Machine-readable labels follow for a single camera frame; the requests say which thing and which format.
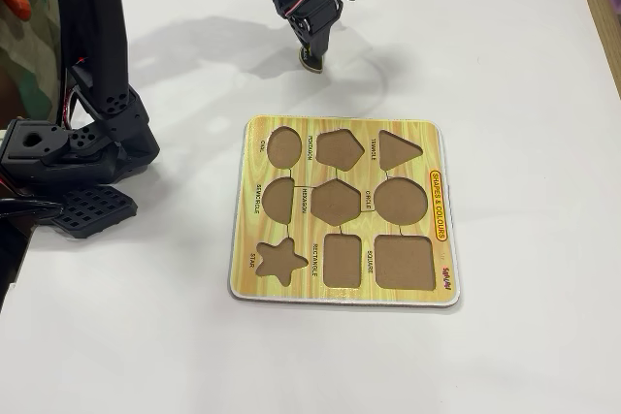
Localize black semicircle piece yellow pin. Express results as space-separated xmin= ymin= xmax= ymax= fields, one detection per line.
xmin=296 ymin=43 xmax=325 ymax=75

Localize shiny black table clamp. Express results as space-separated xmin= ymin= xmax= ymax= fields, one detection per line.
xmin=0 ymin=198 xmax=64 ymax=229

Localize black grid base plate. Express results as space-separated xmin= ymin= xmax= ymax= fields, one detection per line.
xmin=50 ymin=184 xmax=140 ymax=241

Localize wooden shape puzzle board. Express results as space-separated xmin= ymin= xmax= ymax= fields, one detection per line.
xmin=227 ymin=114 xmax=462 ymax=308

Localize red base servo wires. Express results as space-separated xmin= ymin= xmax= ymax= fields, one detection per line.
xmin=58 ymin=57 xmax=92 ymax=128

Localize floral patterned cloth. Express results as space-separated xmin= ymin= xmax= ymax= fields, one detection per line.
xmin=0 ymin=0 xmax=67 ymax=117

